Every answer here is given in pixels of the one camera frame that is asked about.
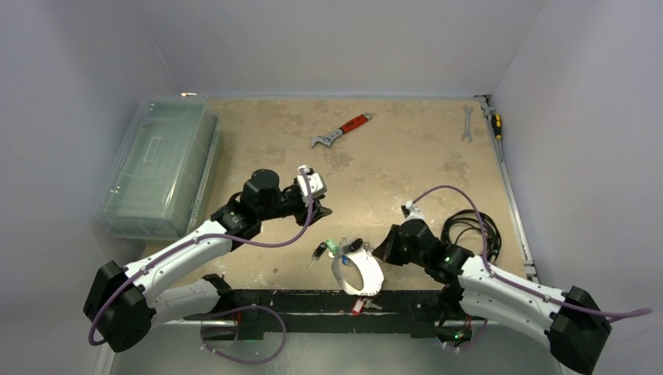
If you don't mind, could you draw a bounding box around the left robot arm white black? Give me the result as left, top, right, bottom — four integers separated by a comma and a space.
83, 165, 332, 352

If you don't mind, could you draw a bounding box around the yellow black screwdriver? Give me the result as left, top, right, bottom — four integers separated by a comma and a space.
491, 113, 502, 141

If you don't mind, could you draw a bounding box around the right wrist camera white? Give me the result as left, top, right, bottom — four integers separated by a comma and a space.
401, 201, 425, 221

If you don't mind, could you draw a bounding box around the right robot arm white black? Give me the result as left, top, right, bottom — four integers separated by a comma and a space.
372, 219, 611, 374

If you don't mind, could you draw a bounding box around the large white keyring with keys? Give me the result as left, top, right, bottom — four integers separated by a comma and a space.
324, 237, 385, 316

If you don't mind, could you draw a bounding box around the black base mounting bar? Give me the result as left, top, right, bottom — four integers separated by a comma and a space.
186, 289, 483, 341

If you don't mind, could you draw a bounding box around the black cable bundle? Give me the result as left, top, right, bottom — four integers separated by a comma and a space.
440, 209, 503, 263

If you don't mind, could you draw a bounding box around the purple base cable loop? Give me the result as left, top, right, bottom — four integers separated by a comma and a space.
199, 304, 288, 366

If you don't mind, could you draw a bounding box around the clear plastic storage box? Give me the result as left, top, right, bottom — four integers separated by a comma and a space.
95, 96, 220, 241

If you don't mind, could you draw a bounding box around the silver open end wrench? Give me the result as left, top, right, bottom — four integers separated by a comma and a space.
461, 105, 473, 143

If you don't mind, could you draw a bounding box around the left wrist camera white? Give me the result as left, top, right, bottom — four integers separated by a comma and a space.
296, 165, 328, 202

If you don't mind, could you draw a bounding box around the aluminium frame rail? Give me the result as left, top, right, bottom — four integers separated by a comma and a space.
475, 95, 565, 327

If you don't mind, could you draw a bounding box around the red handled adjustable wrench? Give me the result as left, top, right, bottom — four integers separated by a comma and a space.
310, 112, 374, 148

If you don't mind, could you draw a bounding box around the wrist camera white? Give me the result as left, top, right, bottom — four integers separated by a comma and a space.
401, 201, 425, 221
296, 165, 328, 202

